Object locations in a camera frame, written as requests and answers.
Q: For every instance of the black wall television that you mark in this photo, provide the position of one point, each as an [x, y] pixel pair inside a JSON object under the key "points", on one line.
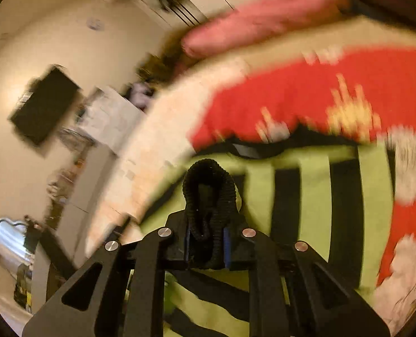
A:
{"points": [[43, 105]]}

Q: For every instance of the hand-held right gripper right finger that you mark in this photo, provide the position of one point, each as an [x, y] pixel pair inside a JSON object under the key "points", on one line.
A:
{"points": [[228, 249]]}

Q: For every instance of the pink duvet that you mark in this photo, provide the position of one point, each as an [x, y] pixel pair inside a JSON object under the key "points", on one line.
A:
{"points": [[264, 17]]}

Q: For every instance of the green black striped sweater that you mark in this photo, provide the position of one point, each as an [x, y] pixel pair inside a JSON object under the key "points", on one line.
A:
{"points": [[313, 200]]}

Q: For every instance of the white drawer chest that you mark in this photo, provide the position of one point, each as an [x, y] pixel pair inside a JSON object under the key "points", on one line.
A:
{"points": [[113, 119]]}

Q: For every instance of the red floral blanket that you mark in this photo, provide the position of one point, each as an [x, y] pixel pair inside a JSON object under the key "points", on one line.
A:
{"points": [[281, 94]]}

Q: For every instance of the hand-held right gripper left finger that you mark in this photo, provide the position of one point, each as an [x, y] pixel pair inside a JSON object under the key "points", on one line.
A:
{"points": [[187, 250]]}

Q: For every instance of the round white wall fixture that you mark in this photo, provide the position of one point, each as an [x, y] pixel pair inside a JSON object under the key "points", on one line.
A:
{"points": [[95, 24]]}

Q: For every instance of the pile of mixed clothes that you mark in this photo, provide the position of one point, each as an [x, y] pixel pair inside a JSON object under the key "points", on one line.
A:
{"points": [[141, 94]]}

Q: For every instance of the silver framed mirror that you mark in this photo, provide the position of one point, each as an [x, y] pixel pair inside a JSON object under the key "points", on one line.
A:
{"points": [[9, 242]]}

